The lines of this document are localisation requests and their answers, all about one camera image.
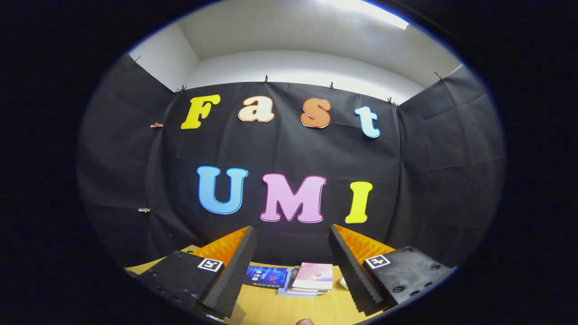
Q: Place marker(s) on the row of black cloth clips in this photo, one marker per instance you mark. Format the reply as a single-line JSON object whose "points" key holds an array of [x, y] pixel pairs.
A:
{"points": [[266, 80]]}

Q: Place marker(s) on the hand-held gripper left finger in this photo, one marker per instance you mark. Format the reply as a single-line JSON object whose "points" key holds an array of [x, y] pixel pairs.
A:
{"points": [[235, 271]]}

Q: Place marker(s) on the white plush toy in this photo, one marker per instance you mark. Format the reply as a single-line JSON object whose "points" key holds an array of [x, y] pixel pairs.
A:
{"points": [[344, 283]]}

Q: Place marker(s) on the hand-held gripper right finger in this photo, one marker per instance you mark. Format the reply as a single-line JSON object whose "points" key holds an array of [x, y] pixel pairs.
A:
{"points": [[347, 271]]}

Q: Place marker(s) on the dark blue book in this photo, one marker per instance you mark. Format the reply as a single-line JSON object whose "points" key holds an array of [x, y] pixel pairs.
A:
{"points": [[266, 276]]}

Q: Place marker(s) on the white book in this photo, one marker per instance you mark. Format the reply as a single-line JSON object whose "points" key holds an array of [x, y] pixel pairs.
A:
{"points": [[309, 292]]}

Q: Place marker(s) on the light blue book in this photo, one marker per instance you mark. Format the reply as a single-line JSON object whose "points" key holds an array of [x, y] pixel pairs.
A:
{"points": [[289, 292]]}

